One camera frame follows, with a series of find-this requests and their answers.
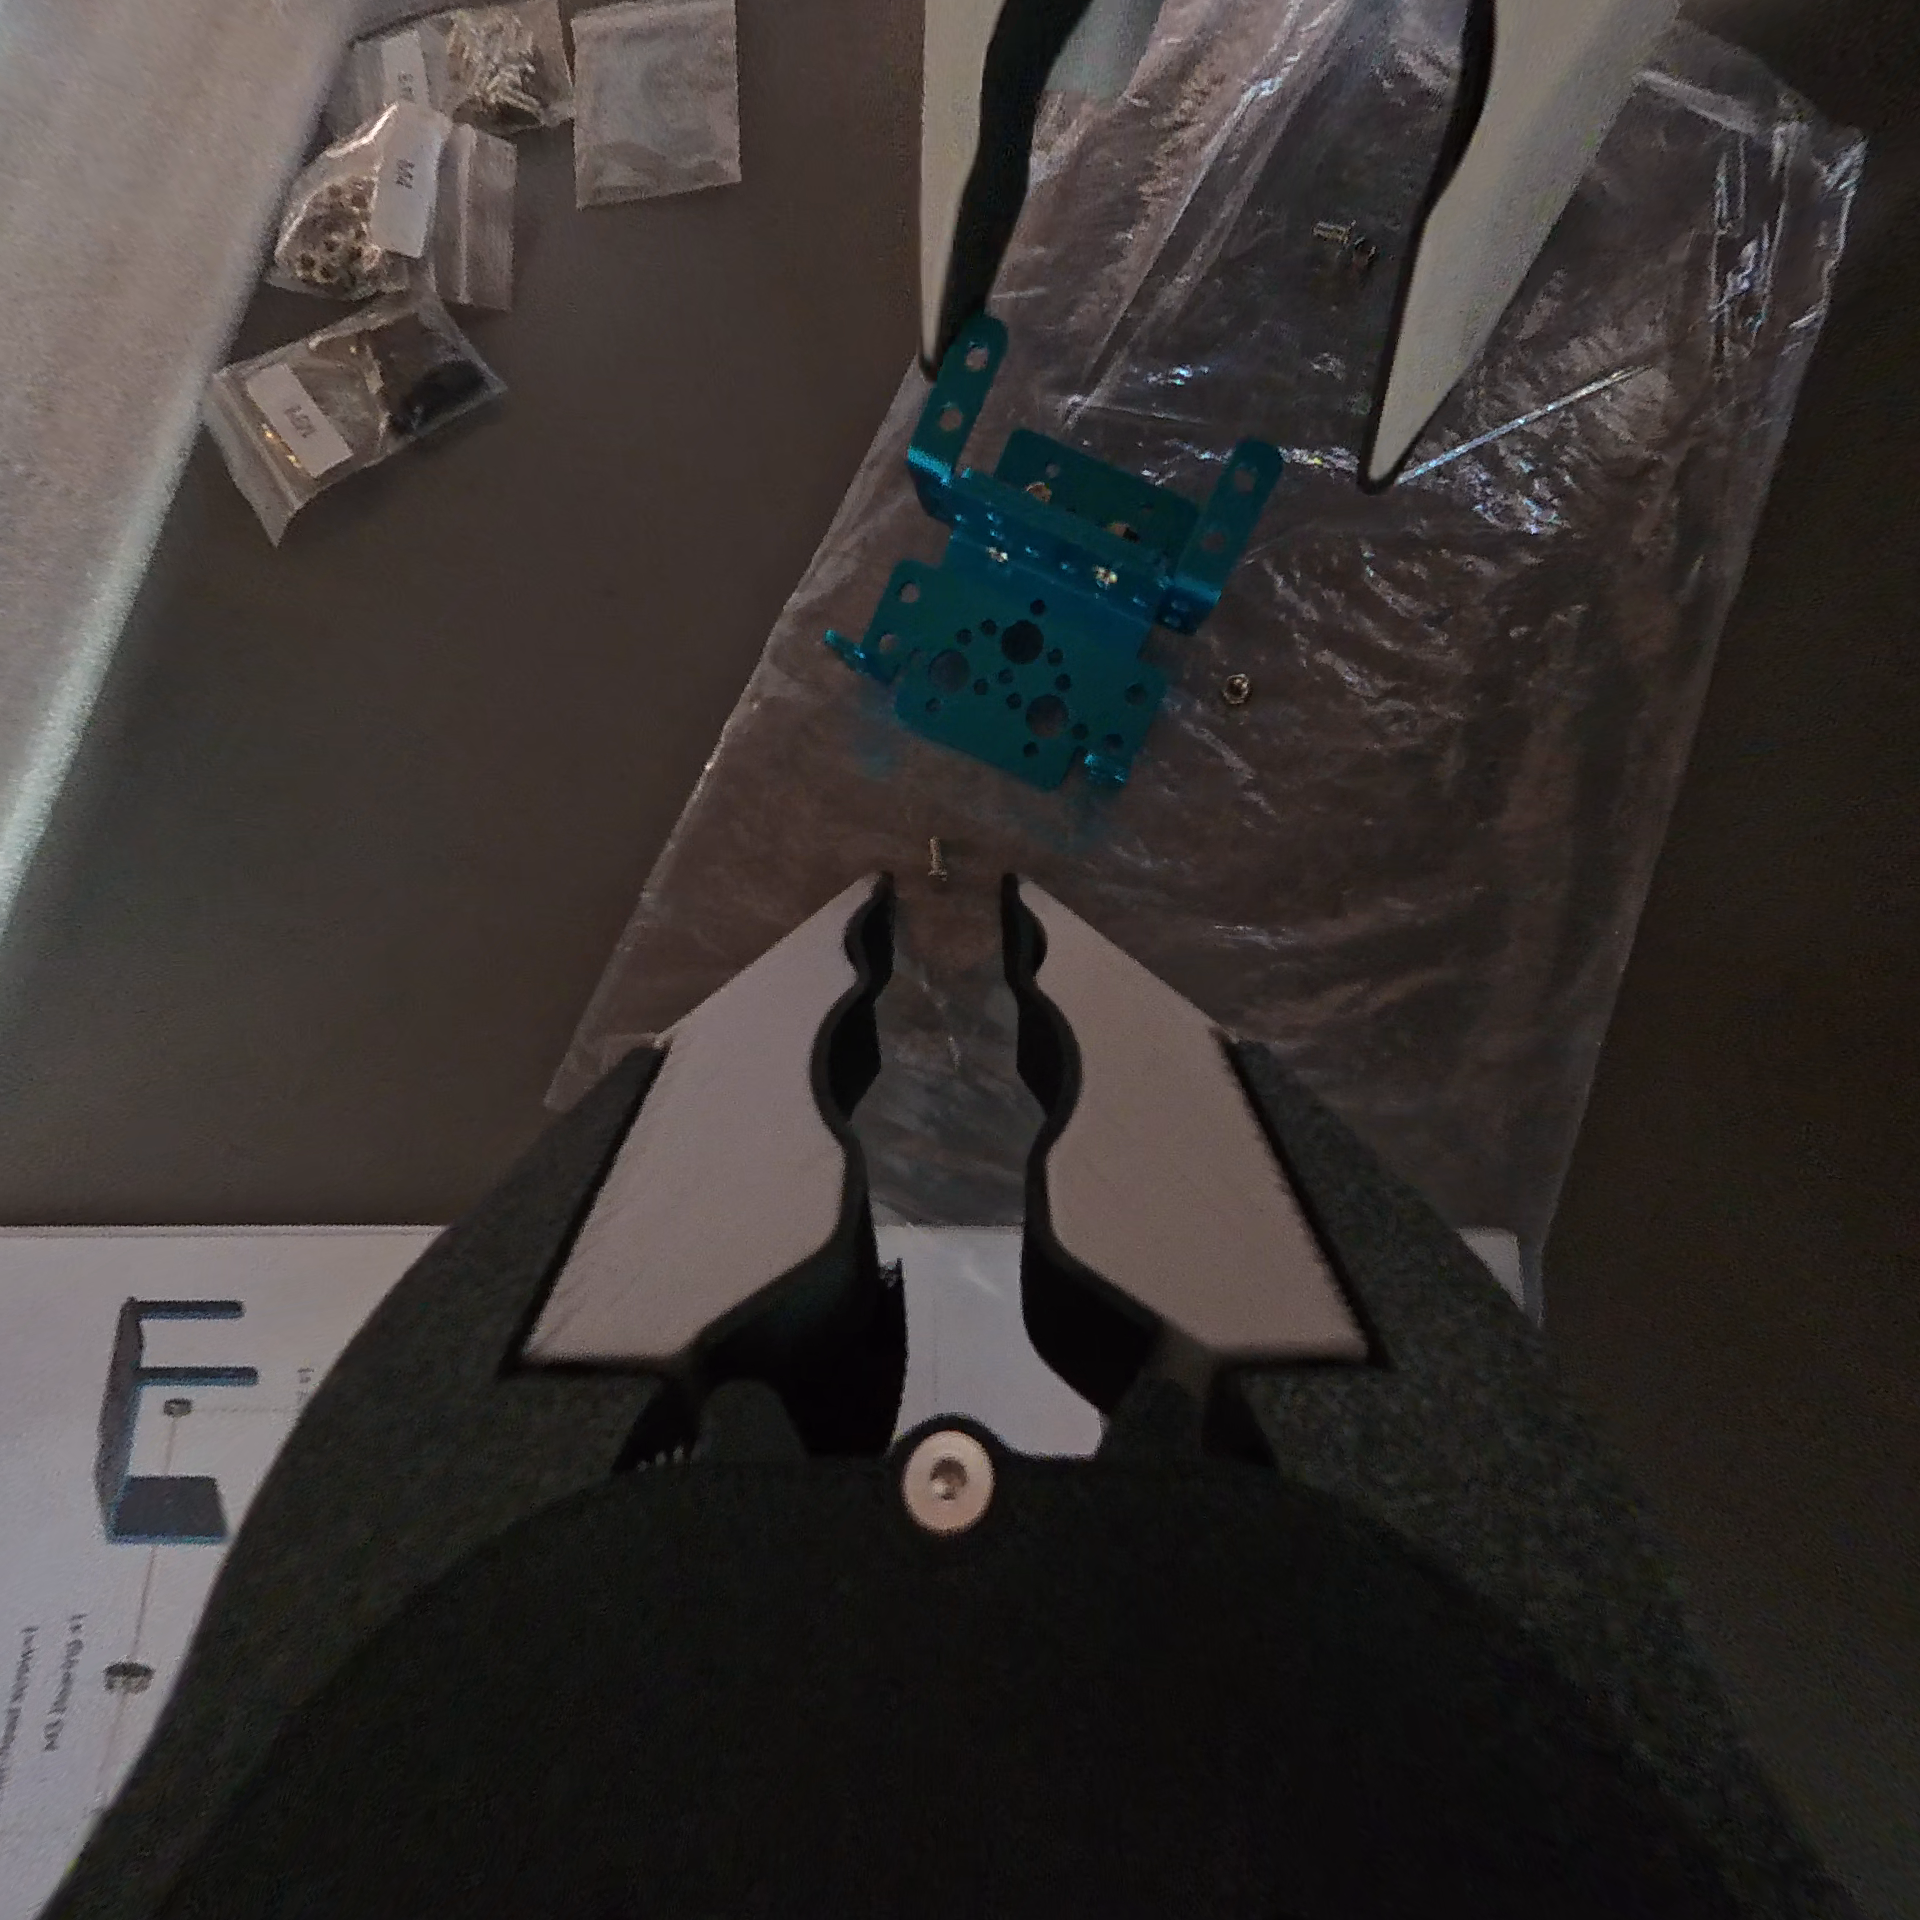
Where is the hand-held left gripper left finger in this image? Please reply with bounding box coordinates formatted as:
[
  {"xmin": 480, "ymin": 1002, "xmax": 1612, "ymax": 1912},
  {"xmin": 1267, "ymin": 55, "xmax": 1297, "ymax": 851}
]
[{"xmin": 509, "ymin": 874, "xmax": 922, "ymax": 1452}]

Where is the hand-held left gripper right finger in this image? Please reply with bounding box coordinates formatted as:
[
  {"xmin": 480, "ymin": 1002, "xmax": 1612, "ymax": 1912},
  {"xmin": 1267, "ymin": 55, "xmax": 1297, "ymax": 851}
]
[{"xmin": 995, "ymin": 874, "xmax": 1379, "ymax": 1452}]

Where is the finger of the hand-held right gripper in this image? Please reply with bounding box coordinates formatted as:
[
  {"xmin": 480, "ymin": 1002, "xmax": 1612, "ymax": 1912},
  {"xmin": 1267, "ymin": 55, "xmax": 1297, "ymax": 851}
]
[
  {"xmin": 920, "ymin": 0, "xmax": 1056, "ymax": 380},
  {"xmin": 1357, "ymin": 0, "xmax": 1685, "ymax": 491}
]

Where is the clear plastic bag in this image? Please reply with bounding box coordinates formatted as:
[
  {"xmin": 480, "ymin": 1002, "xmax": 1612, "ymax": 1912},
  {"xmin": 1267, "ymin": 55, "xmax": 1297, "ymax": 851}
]
[{"xmin": 547, "ymin": 0, "xmax": 1874, "ymax": 1255}]

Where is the blue metal bracket assembly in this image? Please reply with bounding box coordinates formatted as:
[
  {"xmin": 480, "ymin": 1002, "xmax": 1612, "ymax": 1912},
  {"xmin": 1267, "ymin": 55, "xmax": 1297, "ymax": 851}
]
[{"xmin": 822, "ymin": 311, "xmax": 1286, "ymax": 797}]

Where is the clear empty zip bag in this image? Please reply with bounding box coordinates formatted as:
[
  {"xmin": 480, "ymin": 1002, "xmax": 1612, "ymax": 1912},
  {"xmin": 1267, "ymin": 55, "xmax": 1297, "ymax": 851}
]
[{"xmin": 573, "ymin": 0, "xmax": 742, "ymax": 205}]

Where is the clear bag of silver screws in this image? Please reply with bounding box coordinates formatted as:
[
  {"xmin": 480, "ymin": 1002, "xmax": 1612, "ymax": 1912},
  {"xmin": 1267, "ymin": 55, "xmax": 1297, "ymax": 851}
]
[{"xmin": 352, "ymin": 0, "xmax": 580, "ymax": 139}]

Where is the clear bag of silver nuts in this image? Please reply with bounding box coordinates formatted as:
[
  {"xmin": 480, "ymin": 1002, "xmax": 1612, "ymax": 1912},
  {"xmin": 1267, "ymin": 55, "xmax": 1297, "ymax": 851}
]
[{"xmin": 270, "ymin": 119, "xmax": 520, "ymax": 311}]

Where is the clear bag of black parts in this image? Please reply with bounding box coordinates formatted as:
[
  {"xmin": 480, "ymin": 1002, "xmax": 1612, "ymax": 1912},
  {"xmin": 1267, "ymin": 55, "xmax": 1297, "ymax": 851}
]
[{"xmin": 209, "ymin": 293, "xmax": 507, "ymax": 544}]

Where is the white instruction manual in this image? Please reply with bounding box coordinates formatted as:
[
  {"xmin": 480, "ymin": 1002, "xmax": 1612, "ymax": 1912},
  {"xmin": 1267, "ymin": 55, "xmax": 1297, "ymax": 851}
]
[{"xmin": 0, "ymin": 1218, "xmax": 1536, "ymax": 1920}]

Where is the white foam sheet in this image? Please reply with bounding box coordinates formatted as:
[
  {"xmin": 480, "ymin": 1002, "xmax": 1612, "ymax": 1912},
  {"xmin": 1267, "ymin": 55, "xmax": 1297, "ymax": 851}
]
[{"xmin": 0, "ymin": 0, "xmax": 366, "ymax": 935}]

